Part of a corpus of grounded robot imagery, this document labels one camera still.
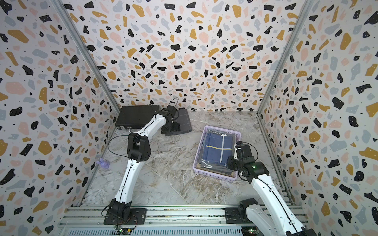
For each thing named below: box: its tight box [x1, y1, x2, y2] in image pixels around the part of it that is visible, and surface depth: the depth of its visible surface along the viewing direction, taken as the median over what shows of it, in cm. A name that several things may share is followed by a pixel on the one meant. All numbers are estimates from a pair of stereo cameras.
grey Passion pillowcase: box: [200, 129, 221, 173], surface depth 89 cm
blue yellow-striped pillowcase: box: [202, 130, 233, 165], surface depth 97 cm
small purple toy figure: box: [96, 157, 111, 169], surface depth 89 cm
